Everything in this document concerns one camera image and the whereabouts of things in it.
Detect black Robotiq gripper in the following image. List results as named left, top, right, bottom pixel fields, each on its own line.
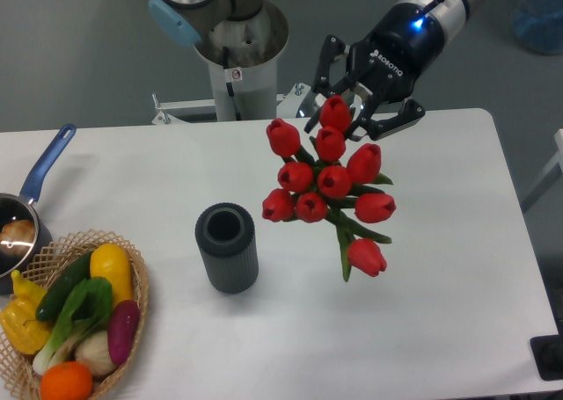
left=311, top=0, right=469, bottom=142

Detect red tulip bouquet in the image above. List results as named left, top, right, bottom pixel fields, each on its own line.
left=262, top=96, right=396, bottom=280

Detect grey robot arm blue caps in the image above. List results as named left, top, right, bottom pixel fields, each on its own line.
left=149, top=0, right=485, bottom=141

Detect blue translucent container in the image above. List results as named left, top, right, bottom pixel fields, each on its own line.
left=512, top=0, right=562, bottom=55

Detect white furniture leg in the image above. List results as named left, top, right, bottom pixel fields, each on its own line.
left=520, top=128, right=562, bottom=214

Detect dark grey ribbed vase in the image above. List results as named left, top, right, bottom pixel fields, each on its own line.
left=194, top=202, right=259, bottom=295

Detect yellow squash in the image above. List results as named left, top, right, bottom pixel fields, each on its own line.
left=90, top=244, right=134, bottom=308

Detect black device at edge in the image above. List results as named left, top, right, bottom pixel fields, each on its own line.
left=530, top=335, right=562, bottom=381

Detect purple sweet potato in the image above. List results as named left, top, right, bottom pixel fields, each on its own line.
left=107, top=300, right=140, bottom=366

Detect green bok choy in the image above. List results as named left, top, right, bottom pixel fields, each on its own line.
left=33, top=277, right=113, bottom=375

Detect beige garlic bulb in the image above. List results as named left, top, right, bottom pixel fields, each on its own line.
left=74, top=330, right=117, bottom=378

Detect green cucumber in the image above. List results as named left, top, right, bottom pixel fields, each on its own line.
left=35, top=251, right=93, bottom=322

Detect brown bread roll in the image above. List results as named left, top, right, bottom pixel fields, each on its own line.
left=1, top=220, right=35, bottom=258

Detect yellow bell pepper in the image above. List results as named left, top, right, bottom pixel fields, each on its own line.
left=1, top=270, right=53, bottom=355

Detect orange fruit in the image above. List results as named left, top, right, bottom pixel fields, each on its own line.
left=40, top=361, right=93, bottom=400

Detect white metal frame bracket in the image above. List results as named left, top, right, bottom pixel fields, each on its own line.
left=151, top=82, right=319, bottom=125

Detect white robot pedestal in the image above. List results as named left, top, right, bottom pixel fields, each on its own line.
left=195, top=1, right=289, bottom=121

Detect blue handled saucepan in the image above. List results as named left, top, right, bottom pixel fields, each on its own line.
left=1, top=124, right=77, bottom=295

